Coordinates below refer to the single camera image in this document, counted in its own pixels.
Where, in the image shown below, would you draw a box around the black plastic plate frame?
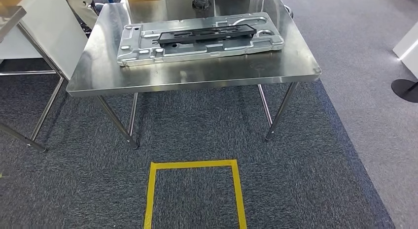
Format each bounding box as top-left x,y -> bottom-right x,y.
157,24 -> 257,47

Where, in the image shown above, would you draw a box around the stainless steel workbench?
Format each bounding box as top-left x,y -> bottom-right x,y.
66,0 -> 322,150

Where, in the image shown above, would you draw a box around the yellow floor tape square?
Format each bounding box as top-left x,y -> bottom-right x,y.
143,160 -> 248,229

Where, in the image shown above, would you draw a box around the stamped sheet metal panel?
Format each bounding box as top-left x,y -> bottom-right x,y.
116,12 -> 285,67

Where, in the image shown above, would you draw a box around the white flat panel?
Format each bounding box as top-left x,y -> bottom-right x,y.
0,0 -> 89,81

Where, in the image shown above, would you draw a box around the black round stand base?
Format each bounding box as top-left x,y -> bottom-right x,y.
391,79 -> 418,103

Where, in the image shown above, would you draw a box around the white box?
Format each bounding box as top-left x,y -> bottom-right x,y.
392,21 -> 418,79

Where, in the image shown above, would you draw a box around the steel frame table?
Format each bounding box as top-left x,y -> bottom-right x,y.
0,5 -> 66,153

